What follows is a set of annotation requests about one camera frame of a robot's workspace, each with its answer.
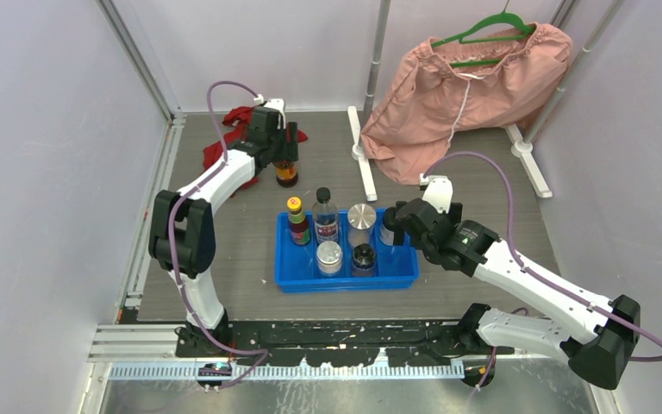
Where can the black cap shaker bottle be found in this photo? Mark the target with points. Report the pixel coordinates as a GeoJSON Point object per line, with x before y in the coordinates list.
{"type": "Point", "coordinates": [391, 232]}

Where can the yellow cap sauce bottle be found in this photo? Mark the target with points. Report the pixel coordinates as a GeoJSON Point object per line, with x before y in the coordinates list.
{"type": "Point", "coordinates": [298, 222]}

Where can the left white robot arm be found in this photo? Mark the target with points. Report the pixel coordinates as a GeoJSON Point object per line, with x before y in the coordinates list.
{"type": "Point", "coordinates": [182, 233]}

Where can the blue plastic divided bin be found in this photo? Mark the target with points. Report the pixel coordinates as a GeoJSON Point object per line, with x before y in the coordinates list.
{"type": "Point", "coordinates": [296, 269]}

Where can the pink shorts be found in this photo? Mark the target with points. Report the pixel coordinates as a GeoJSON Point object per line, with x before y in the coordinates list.
{"type": "Point", "coordinates": [439, 90]}

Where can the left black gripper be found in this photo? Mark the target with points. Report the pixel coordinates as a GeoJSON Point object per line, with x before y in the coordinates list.
{"type": "Point", "coordinates": [288, 136]}

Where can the clear bottle black cap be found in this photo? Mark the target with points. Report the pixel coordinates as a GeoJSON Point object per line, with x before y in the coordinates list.
{"type": "Point", "coordinates": [325, 217]}

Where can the small black cap shaker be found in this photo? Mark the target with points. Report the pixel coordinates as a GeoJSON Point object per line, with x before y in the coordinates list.
{"type": "Point", "coordinates": [364, 260]}

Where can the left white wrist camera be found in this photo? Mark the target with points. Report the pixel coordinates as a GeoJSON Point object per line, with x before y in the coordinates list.
{"type": "Point", "coordinates": [277, 104]}

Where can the red cloth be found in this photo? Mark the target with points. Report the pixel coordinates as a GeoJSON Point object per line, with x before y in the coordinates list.
{"type": "Point", "coordinates": [238, 119]}

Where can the white slotted cable duct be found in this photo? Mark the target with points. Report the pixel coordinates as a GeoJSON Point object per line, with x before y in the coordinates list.
{"type": "Point", "coordinates": [226, 371]}

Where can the white lid sago jar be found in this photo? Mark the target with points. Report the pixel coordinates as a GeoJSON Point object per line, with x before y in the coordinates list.
{"type": "Point", "coordinates": [329, 258]}

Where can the red lid chili jar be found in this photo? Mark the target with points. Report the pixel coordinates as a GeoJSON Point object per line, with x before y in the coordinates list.
{"type": "Point", "coordinates": [286, 173]}

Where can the white clothes rack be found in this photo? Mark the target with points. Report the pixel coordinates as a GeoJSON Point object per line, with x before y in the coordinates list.
{"type": "Point", "coordinates": [521, 138]}

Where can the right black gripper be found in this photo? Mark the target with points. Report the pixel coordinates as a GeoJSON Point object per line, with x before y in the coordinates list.
{"type": "Point", "coordinates": [455, 214]}

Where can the silver lid grain jar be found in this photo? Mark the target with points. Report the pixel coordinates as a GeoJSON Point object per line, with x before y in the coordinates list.
{"type": "Point", "coordinates": [361, 219]}

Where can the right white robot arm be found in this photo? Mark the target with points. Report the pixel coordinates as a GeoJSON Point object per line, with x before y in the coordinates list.
{"type": "Point", "coordinates": [585, 330]}

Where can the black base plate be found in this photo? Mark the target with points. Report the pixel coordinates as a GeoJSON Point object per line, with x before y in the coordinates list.
{"type": "Point", "coordinates": [339, 343]}

